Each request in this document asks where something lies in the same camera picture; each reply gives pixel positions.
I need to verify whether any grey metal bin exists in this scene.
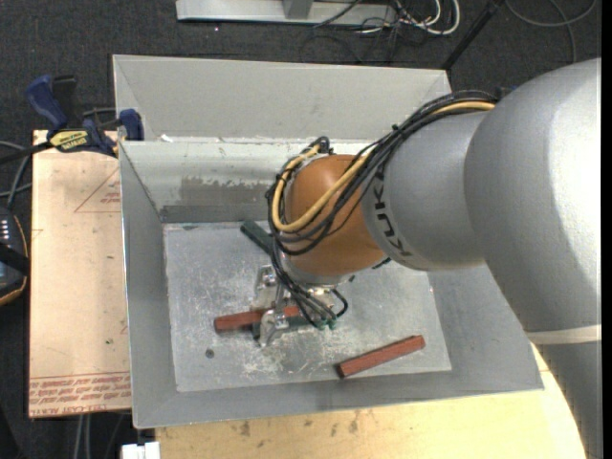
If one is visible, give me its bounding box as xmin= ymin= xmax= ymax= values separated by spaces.
xmin=112 ymin=54 xmax=545 ymax=429

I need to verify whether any brown cardboard board, red print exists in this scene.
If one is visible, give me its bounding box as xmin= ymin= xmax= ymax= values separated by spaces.
xmin=28 ymin=129 xmax=133 ymax=420

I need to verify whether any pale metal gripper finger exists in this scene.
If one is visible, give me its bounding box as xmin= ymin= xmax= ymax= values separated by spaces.
xmin=251 ymin=264 xmax=280 ymax=312
xmin=257 ymin=305 xmax=292 ymax=349

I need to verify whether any dark green flat block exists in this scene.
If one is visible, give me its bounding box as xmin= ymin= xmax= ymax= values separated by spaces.
xmin=239 ymin=220 xmax=277 ymax=258

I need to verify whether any red-brown flat block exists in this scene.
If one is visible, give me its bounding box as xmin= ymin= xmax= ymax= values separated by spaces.
xmin=213 ymin=304 xmax=300 ymax=337
xmin=334 ymin=335 xmax=426 ymax=381

